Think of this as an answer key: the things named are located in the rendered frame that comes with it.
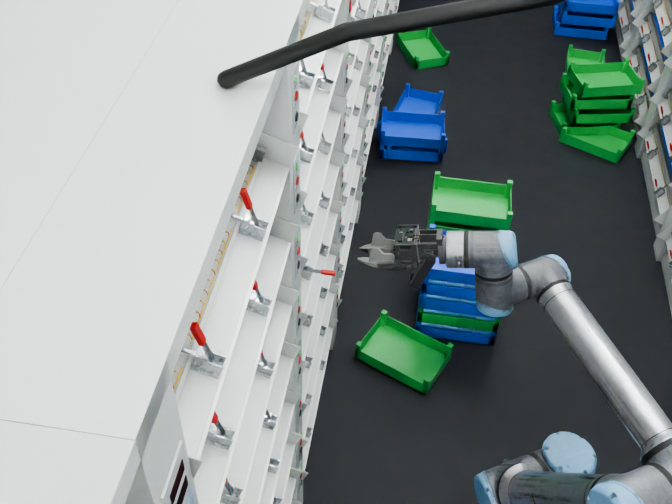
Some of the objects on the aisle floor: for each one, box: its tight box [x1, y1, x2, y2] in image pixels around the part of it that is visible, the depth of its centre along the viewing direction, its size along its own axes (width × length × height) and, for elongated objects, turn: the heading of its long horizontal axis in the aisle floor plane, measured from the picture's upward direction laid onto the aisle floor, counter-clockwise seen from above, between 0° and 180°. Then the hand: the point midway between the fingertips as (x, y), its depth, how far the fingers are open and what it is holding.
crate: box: [355, 310, 454, 395], centre depth 284 cm, size 30×20×8 cm
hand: (364, 255), depth 191 cm, fingers open, 3 cm apart
